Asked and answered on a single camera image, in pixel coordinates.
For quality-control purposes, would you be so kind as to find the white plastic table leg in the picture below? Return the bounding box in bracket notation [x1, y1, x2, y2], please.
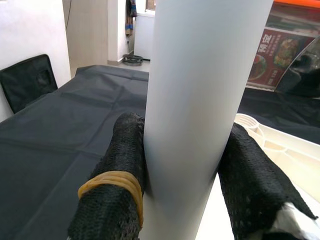
[141, 0, 275, 240]

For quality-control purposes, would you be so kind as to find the shiny black round container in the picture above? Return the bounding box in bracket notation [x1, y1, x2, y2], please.
[276, 34, 320, 100]

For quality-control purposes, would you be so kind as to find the colourful hanging cloth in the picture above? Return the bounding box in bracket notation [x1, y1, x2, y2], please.
[124, 0, 138, 38]

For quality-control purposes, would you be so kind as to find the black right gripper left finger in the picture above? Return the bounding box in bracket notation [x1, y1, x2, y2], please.
[67, 112, 147, 240]

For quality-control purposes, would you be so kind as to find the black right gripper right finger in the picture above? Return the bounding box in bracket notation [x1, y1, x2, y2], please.
[217, 123, 317, 240]

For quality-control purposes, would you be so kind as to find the black cable coil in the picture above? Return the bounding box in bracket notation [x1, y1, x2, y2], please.
[122, 54, 145, 66]

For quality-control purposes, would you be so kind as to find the white upright panel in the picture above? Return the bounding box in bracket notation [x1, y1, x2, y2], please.
[107, 0, 127, 63]

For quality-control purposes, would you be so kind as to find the black tablecloth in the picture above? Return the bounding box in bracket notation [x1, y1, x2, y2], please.
[0, 64, 320, 240]

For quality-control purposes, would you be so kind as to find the white appliance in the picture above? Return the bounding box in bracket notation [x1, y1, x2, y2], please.
[133, 11, 156, 60]

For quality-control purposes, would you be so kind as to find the clear bin orange lid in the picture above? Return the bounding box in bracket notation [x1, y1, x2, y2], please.
[244, 0, 320, 91]

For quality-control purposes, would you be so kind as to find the red food poster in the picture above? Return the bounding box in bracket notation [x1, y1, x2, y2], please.
[246, 27, 316, 88]

